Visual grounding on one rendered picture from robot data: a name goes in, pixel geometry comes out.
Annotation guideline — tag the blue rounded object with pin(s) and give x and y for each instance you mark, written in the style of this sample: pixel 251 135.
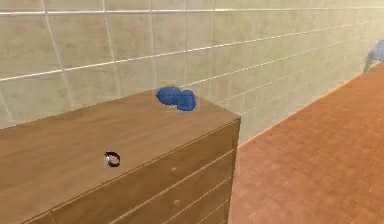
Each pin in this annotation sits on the blue rounded object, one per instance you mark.
pixel 177 97

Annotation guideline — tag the brown wooden chest of drawers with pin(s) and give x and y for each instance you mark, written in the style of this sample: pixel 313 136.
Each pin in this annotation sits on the brown wooden chest of drawers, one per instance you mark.
pixel 140 140

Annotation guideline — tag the black wristwatch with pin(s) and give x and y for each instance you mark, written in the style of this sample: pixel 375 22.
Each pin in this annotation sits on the black wristwatch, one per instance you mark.
pixel 112 159

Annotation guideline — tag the pale purple cloth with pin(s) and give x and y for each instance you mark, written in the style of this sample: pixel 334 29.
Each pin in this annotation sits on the pale purple cloth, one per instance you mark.
pixel 376 53

